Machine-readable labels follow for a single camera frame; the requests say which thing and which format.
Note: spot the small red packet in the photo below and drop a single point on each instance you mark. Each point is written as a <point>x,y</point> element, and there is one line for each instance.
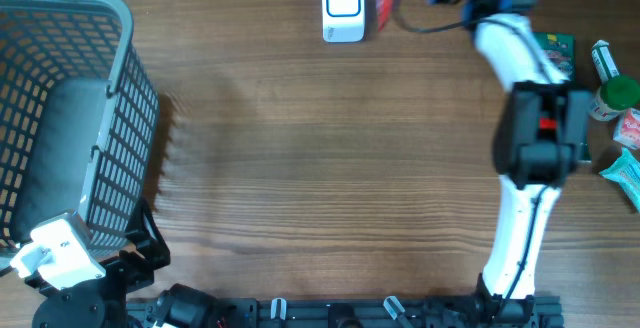
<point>384,9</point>

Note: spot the green 3M gloves bag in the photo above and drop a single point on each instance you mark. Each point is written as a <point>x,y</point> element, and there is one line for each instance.
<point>560,49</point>

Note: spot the green white small box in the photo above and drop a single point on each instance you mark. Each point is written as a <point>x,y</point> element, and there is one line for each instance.
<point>603,61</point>

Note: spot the green lid jar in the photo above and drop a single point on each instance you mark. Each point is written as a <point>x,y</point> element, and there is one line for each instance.
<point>614,97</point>

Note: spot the light green wet wipes pack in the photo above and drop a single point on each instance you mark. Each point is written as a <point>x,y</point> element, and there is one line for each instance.
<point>625,172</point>

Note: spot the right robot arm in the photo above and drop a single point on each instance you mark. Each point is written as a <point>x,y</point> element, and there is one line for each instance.
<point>536,146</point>

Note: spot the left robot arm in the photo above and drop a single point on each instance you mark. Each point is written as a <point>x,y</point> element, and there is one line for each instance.
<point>101,302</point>

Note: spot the white barcode scanner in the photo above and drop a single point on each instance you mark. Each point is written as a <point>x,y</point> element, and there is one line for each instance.
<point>343,21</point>

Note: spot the grey plastic shopping basket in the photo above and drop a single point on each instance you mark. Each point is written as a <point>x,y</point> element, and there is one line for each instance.
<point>78,116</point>

